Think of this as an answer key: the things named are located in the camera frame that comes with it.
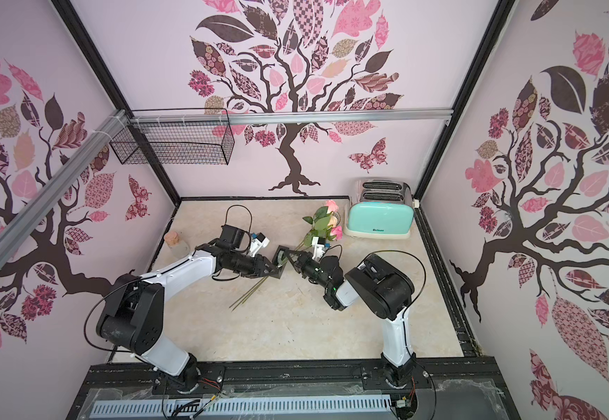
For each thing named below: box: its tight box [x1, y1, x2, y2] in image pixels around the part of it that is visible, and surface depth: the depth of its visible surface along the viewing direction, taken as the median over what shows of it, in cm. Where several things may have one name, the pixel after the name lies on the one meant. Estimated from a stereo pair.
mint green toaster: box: [343, 178, 415, 240], surface depth 102 cm
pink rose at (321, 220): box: [299, 199, 339, 251], surface depth 91 cm
